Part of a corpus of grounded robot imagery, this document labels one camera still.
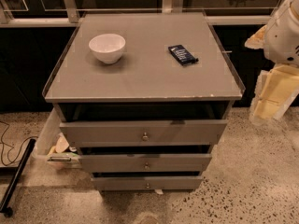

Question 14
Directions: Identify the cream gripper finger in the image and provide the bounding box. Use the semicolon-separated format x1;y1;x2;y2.
245;25;266;49
249;64;299;121

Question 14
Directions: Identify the grey top drawer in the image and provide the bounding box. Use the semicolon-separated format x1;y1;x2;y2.
60;119;227;147

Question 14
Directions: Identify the grey drawer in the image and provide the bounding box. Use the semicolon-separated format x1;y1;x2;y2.
92;176;202;191
79;154;212;173
60;119;227;147

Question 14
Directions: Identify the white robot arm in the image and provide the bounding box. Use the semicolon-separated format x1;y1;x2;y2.
245;0;299;123

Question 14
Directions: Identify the grey drawer cabinet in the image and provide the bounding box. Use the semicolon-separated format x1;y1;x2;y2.
43;13;244;179

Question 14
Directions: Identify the grey middle drawer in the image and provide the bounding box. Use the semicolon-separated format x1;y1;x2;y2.
79;154;212;173

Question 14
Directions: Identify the grey bottom drawer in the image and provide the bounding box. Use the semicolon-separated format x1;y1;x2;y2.
92;176;202;191

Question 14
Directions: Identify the dark blue snack packet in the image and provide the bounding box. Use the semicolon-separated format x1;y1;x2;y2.
168;45;199;66

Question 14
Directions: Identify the white ceramic bowl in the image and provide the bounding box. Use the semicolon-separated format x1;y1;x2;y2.
89;34;126;64

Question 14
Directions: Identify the clear plastic storage bin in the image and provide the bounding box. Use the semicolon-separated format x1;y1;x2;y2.
33;110;81;169

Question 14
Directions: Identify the black pole with wheel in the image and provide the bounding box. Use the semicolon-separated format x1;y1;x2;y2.
0;138;36;217

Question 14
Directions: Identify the metal railing frame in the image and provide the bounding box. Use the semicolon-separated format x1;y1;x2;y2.
0;0;285;27

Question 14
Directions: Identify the black cable on floor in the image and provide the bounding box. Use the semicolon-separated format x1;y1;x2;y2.
0;120;39;167

